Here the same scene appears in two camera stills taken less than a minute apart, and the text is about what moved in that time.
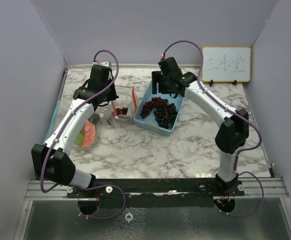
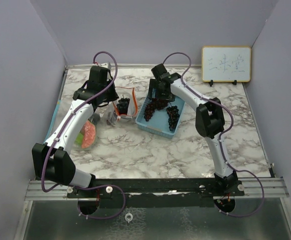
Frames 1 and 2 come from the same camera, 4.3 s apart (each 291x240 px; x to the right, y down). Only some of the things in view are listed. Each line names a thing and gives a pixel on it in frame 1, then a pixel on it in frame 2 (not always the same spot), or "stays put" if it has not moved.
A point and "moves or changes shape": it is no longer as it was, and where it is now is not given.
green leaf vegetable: (78, 139) stays put
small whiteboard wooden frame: (226, 64) stays put
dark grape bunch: (166, 116) -> (123, 104)
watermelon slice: (88, 132) stays put
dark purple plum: (96, 117) stays put
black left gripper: (113, 96) stays put
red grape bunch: (155, 102) moves or changes shape
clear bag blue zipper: (87, 136) -> (50, 107)
